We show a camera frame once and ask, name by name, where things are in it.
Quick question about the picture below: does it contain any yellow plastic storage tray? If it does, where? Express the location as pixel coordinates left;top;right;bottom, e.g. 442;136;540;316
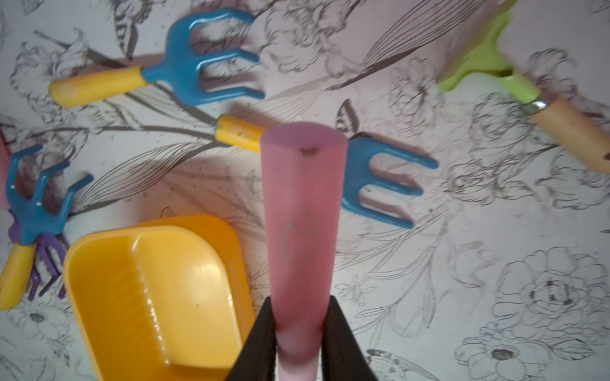
64;215;255;380

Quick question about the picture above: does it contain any blue fork yellow handle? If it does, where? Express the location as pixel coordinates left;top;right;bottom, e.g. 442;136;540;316
49;8;265;108
215;114;438;230

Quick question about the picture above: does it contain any blue rake yellow handle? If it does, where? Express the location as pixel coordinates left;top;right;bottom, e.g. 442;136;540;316
1;144;94;311

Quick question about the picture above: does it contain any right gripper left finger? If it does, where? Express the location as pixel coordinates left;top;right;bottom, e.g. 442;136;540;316
225;297;276;381

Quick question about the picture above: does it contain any purple rake pink handle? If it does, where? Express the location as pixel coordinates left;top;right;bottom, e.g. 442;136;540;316
0;137;68;303
261;122;348;380

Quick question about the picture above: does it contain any green hoe wooden handle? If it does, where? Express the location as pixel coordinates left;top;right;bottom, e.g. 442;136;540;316
437;1;609;174

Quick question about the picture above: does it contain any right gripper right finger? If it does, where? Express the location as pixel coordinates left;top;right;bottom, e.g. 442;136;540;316
321;295;377;381

